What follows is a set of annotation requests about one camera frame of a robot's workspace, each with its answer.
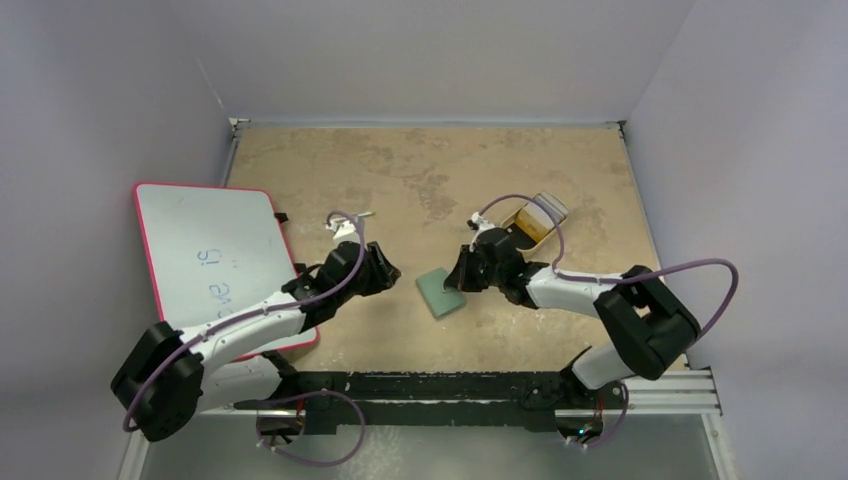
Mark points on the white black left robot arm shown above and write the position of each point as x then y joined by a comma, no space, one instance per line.
160,383

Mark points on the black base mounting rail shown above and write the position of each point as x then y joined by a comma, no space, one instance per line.
536,401

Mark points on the green leather card holder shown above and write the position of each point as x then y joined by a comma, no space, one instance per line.
440,300

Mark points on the beige oval card tray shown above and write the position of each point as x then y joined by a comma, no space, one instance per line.
523,243

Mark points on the pink framed whiteboard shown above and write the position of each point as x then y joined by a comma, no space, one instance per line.
212,252

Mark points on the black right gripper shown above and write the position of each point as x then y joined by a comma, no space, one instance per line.
465,270

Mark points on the aluminium extrusion frame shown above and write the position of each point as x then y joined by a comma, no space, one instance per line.
666,431

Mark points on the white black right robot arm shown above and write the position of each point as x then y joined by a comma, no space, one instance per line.
647,325

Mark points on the stack of grey cards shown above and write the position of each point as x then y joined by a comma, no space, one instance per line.
554,205

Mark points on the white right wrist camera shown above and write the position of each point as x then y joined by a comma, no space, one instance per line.
478,223

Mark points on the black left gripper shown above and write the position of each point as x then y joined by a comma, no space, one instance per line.
383,275

